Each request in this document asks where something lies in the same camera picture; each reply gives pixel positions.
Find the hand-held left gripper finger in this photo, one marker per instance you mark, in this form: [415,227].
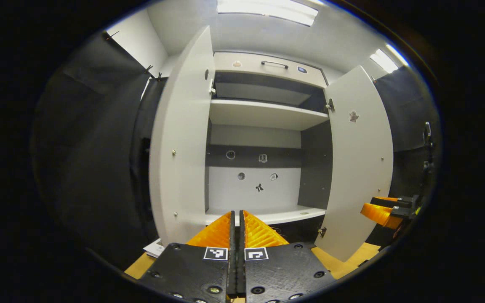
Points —
[241,273]
[232,273]

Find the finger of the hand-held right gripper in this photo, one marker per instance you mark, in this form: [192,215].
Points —
[402,201]
[379,214]

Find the grey cabinet door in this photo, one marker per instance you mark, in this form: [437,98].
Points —
[183,147]
[356,168]

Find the grey double-door shoe cabinet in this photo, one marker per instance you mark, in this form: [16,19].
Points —
[251,139]

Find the white cabinet shelf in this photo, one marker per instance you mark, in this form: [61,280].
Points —
[289,214]
[263,113]

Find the grey cabinet drawer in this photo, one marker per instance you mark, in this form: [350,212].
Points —
[276,76]

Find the black backdrop cloth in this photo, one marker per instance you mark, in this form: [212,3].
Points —
[91,147]
[406,109]

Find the white printed booklet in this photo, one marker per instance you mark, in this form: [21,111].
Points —
[155,249]

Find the small ceiling light panel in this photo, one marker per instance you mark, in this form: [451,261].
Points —
[383,61]

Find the large ceiling light panel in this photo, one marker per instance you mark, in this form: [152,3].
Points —
[267,10]

